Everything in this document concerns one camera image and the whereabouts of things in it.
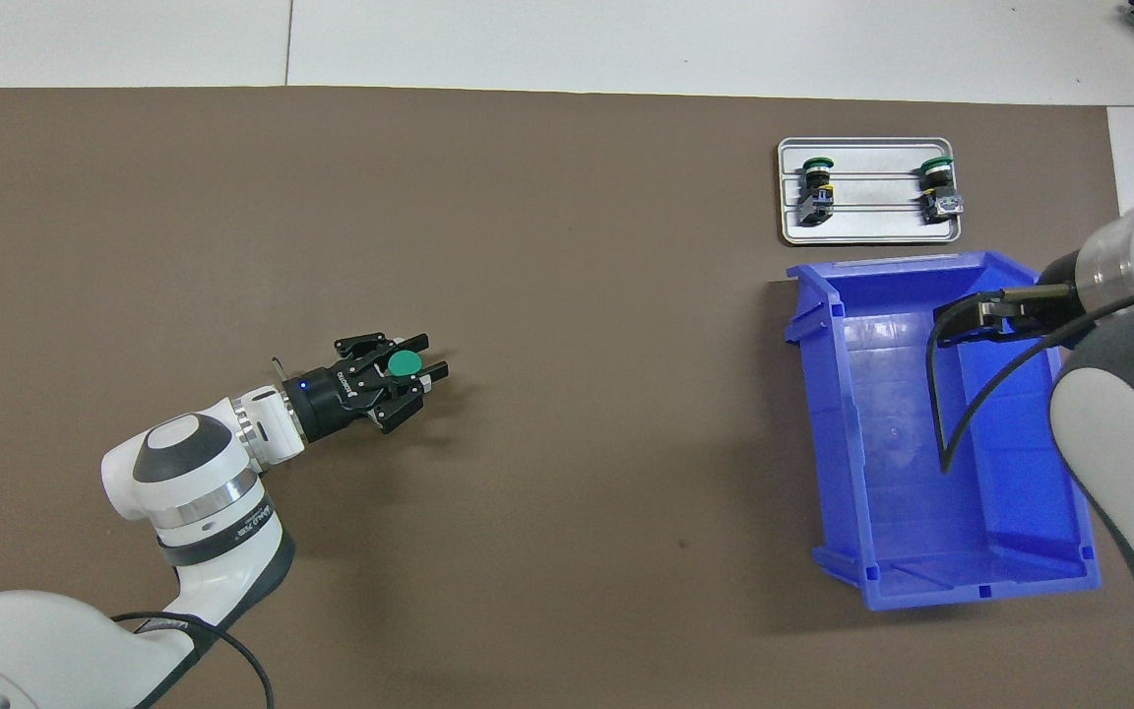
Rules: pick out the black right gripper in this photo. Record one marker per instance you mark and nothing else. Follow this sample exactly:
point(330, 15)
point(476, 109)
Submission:
point(1035, 315)

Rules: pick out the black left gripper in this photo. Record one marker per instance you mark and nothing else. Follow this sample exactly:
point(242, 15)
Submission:
point(331, 404)

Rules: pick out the green push button switch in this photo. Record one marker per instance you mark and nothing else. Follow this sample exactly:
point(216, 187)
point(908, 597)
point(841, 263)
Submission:
point(405, 364)
point(941, 187)
point(816, 187)

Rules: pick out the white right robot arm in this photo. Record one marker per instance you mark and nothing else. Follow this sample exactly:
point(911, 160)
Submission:
point(1118, 414)

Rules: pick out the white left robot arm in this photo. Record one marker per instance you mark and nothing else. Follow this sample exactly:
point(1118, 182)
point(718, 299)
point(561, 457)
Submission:
point(183, 492)

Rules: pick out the grey metal tray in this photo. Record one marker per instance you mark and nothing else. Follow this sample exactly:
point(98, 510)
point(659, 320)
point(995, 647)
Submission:
point(872, 222)

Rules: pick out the blue plastic storage bin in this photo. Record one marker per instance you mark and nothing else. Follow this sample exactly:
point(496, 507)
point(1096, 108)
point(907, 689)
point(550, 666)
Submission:
point(921, 512)

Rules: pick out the brown paper table mat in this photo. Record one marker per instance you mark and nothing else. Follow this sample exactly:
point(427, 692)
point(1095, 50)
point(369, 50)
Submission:
point(577, 492)

